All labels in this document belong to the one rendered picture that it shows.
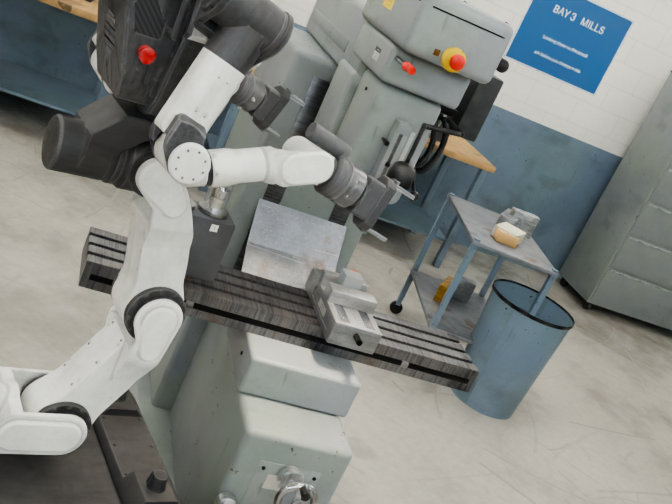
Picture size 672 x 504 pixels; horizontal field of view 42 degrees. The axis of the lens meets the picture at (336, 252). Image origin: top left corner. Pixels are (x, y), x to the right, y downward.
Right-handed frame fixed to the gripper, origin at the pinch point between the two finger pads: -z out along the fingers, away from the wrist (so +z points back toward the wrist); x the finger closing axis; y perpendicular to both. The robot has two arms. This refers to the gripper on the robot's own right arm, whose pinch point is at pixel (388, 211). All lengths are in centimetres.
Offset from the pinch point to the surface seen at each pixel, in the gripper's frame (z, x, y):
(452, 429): -215, -77, 153
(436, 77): -20, 35, 44
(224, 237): -6, -33, 67
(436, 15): -5, 45, 35
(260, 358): -24, -54, 46
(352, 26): -15, 39, 91
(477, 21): -14, 50, 33
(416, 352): -72, -32, 48
